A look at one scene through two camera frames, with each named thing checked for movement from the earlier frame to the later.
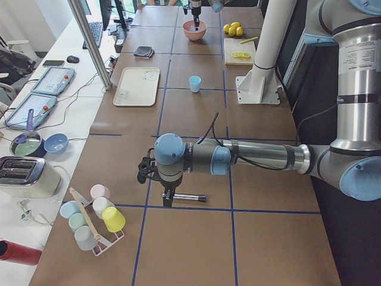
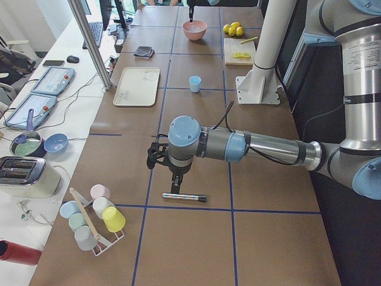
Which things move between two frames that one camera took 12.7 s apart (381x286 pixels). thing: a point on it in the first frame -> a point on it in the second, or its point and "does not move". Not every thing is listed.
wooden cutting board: (234, 45) does not move
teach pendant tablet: (41, 105) does not move
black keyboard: (96, 28) does not move
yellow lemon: (239, 31) does not move
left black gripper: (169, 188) -> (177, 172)
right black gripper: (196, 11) -> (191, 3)
